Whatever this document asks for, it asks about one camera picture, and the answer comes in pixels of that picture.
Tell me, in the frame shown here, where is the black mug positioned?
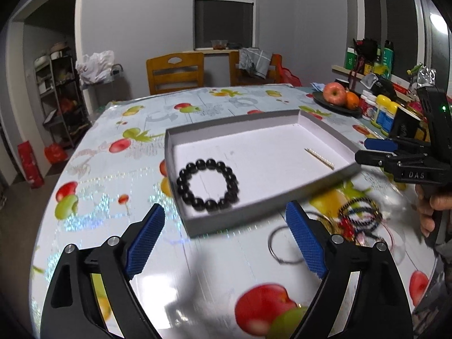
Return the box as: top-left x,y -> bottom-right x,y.
389,107 -> 427,141

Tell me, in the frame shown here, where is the metal storage shelf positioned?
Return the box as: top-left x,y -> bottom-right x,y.
34,44 -> 89,149

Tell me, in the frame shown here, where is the red bead gold jewelry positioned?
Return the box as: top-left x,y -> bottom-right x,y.
339,218 -> 355,241

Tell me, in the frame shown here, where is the grey checked cloth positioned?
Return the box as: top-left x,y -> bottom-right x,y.
238,48 -> 272,79

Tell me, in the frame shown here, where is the dark blue braided bracelet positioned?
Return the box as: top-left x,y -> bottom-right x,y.
338,199 -> 384,232

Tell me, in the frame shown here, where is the white pearl hair clip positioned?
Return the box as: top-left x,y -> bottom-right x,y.
305,149 -> 335,170

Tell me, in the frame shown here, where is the black bead bracelet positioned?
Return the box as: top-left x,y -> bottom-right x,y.
176,158 -> 240,213

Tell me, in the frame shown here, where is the red apple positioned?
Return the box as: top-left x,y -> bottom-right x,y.
323,82 -> 347,107

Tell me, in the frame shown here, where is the orange fruit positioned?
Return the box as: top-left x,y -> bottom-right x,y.
346,91 -> 360,110

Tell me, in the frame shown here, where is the person's right hand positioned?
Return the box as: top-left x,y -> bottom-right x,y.
415,184 -> 452,237

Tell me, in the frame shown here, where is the yellow lid bottle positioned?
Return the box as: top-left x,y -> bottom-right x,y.
371,95 -> 399,136

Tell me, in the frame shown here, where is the black fruit plate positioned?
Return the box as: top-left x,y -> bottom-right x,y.
312,91 -> 362,118

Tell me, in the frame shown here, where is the red bag on floor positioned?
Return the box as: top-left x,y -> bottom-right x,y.
18,141 -> 44,189

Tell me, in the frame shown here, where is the grey cardboard tray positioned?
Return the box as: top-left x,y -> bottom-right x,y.
165,110 -> 360,237

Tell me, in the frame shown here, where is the left wooden chair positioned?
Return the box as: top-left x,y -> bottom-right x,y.
145,51 -> 205,96

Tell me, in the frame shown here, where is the wooden chair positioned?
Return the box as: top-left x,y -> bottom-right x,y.
228,51 -> 283,86
145,51 -> 205,96

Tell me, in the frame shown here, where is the thin silver bangle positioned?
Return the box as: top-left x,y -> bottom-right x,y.
267,226 -> 304,266

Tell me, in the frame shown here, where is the right wooden chair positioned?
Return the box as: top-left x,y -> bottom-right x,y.
228,51 -> 283,86

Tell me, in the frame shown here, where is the white plastic bag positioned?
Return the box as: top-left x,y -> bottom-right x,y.
75,51 -> 115,86

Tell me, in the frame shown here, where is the window with white frame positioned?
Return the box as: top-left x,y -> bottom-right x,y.
194,0 -> 256,50

